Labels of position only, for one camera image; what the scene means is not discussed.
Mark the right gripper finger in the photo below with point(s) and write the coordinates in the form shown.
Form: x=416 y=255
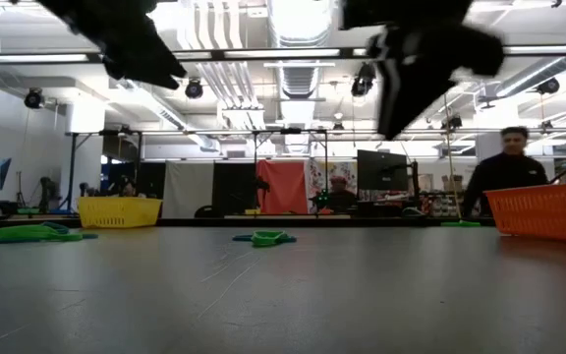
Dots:
x=411 y=93

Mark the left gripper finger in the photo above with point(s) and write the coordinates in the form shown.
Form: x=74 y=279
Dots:
x=150 y=64

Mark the green rubber band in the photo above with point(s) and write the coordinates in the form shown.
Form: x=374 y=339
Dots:
x=266 y=239
x=460 y=223
x=22 y=233

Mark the long teal rubber band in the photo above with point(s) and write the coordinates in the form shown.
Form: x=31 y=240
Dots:
x=57 y=225

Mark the black distant robot arm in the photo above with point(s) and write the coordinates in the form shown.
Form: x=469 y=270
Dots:
x=47 y=192

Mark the black ceiling spotlight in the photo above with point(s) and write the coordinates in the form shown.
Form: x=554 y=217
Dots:
x=359 y=86
x=34 y=98
x=194 y=89
x=548 y=86
x=454 y=122

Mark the white light bar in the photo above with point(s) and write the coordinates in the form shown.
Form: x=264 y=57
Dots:
x=32 y=58
x=360 y=51
x=283 y=52
x=548 y=49

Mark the black monitor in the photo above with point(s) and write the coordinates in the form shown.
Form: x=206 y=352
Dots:
x=383 y=169

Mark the white cabinet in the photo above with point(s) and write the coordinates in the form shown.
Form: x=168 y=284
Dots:
x=484 y=142

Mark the cardboard box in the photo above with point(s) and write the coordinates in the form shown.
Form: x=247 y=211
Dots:
x=447 y=184

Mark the person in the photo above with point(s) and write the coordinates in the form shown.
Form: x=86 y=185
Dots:
x=504 y=172
x=342 y=196
x=128 y=189

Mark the floral cloth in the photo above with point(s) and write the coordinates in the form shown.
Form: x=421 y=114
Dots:
x=317 y=174

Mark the white panel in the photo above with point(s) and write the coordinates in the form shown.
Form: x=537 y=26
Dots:
x=187 y=189

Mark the black distant stand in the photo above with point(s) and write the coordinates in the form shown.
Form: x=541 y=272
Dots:
x=73 y=172

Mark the black panel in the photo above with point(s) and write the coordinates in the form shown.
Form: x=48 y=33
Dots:
x=234 y=187

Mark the yellow plastic basket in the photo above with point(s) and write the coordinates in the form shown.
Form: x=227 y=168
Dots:
x=118 y=213

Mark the red cloth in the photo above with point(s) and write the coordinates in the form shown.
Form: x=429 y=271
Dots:
x=283 y=187

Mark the black rounded object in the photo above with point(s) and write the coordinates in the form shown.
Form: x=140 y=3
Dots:
x=208 y=212

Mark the orange plastic basket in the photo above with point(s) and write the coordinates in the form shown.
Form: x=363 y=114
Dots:
x=548 y=211

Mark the black aluminium rig frame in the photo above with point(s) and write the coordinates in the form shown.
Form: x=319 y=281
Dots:
x=214 y=53

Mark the silver ventilation duct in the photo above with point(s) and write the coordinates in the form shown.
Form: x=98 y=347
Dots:
x=300 y=78

